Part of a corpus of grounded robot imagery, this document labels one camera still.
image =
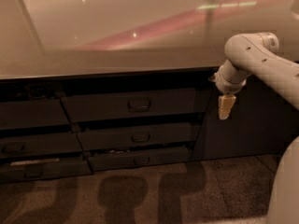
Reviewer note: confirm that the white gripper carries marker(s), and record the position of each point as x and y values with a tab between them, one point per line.
224	86

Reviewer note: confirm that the dark grey cabinet door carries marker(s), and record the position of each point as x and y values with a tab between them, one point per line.
261	122

